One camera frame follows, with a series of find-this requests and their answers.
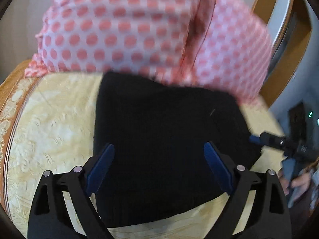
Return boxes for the pink polka-dot pillow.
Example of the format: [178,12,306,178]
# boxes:
[182,0,274,105]
[25,0,201,83]

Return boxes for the cream patterned bedspread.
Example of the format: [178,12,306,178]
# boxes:
[1,61,283,238]

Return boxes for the left pink polka-dot pillow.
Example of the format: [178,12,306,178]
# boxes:
[25,0,201,83]

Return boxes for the black pants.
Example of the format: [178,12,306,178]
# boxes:
[93,72,261,228]

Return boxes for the person's right hand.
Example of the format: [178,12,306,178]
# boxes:
[279,158,318,209]

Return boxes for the right pink polka-dot pillow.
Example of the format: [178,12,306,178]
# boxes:
[182,0,274,105]

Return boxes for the wooden door frame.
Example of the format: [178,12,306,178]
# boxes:
[253,0,312,107]

